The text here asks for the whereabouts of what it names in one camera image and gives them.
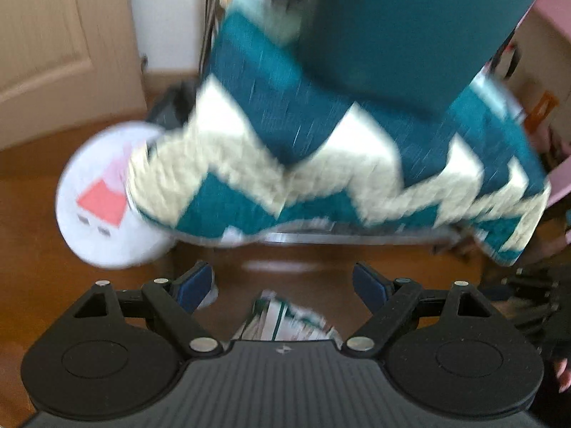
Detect teal cream zigzag quilt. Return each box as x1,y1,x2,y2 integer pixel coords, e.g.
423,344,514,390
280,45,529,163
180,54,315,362
127,0,552,266

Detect beige wooden door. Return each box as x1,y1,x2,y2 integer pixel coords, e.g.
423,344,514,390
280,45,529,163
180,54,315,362
0,0,148,151

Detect person's right hand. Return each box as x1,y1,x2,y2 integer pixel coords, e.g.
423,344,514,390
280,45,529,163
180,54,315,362
541,314,571,394

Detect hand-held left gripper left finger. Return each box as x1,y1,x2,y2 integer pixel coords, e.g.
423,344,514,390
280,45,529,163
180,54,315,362
70,262,224,360

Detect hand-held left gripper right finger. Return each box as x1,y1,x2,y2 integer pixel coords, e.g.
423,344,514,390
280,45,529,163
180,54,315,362
343,263,494,360

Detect dark object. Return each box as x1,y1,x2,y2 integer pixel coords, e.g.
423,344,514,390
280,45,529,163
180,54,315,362
147,82,199,133

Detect metal table frame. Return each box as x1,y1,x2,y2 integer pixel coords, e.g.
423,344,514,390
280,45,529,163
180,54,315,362
263,225,465,249

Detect teal white cloth piece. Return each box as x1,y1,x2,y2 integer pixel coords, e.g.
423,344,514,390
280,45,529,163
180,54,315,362
238,290,342,351

